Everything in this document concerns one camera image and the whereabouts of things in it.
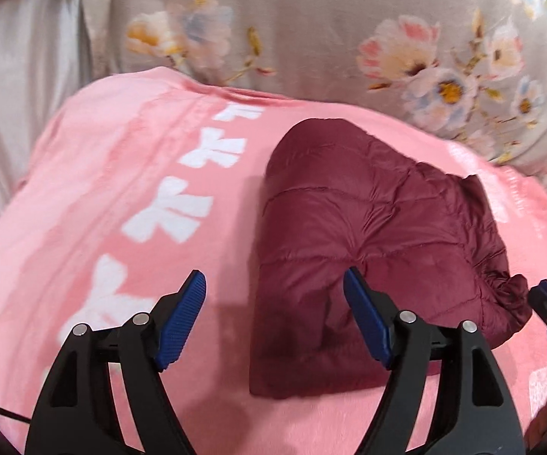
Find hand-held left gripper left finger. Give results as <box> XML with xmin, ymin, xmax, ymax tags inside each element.
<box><xmin>24</xmin><ymin>269</ymin><xmax>208</xmax><ymax>455</ymax></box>

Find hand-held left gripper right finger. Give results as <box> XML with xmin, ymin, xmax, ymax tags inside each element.
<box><xmin>343</xmin><ymin>266</ymin><xmax>525</xmax><ymax>455</ymax></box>

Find maroon puffer jacket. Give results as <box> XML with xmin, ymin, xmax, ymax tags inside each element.
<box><xmin>249</xmin><ymin>118</ymin><xmax>534</xmax><ymax>400</ymax></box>

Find pink blanket with white print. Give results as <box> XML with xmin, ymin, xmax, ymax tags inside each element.
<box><xmin>0</xmin><ymin>66</ymin><xmax>547</xmax><ymax>455</ymax></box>

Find plain grey satin cloth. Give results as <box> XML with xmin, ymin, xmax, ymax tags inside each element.
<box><xmin>0</xmin><ymin>0</ymin><xmax>91</xmax><ymax>259</ymax></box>

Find grey floral bedsheet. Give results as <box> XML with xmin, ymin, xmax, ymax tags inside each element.
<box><xmin>81</xmin><ymin>0</ymin><xmax>547</xmax><ymax>209</ymax></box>

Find black cable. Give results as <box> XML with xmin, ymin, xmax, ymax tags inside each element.
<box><xmin>0</xmin><ymin>400</ymin><xmax>32</xmax><ymax>424</ymax></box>

